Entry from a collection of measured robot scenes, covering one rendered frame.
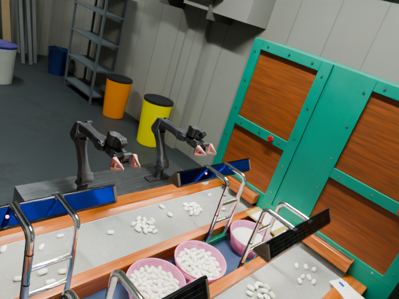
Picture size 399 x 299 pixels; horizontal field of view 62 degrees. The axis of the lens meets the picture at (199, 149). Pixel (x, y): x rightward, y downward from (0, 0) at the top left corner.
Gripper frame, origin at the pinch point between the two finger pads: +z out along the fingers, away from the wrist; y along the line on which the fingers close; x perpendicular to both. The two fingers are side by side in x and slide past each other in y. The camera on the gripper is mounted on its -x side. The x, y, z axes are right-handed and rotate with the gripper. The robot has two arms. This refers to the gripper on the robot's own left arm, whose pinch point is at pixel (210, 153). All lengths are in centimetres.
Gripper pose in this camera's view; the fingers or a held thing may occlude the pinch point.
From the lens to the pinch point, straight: 207.8
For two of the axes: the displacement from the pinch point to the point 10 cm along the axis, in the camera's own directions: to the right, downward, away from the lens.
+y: 6.7, -1.0, 7.3
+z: 6.8, 4.7, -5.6
